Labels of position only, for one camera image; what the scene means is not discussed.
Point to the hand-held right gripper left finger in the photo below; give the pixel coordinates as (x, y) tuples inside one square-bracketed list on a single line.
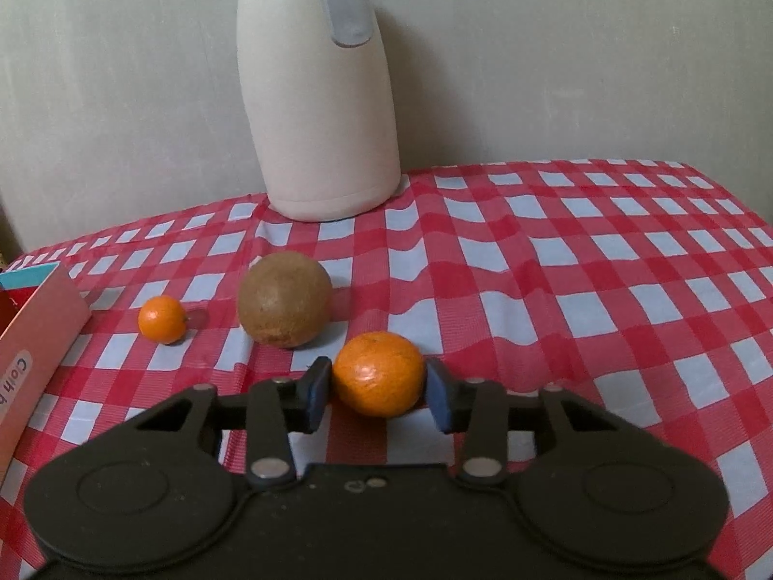
[(317, 402)]

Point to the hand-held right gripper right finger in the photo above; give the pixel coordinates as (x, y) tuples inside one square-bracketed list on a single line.
[(438, 400)]

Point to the large orange mandarin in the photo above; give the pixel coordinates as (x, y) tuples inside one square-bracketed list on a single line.
[(379, 374)]

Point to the red cardboard box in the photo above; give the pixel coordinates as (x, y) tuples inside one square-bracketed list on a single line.
[(33, 338)]

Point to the brown kiwi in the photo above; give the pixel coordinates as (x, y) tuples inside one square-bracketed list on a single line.
[(284, 299)]

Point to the small orange mandarin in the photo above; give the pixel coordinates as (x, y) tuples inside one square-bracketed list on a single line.
[(162, 319)]

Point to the red checkered tablecloth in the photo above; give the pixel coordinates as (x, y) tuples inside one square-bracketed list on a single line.
[(604, 284)]

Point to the cream thermos jug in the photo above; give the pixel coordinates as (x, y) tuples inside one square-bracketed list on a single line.
[(320, 102)]

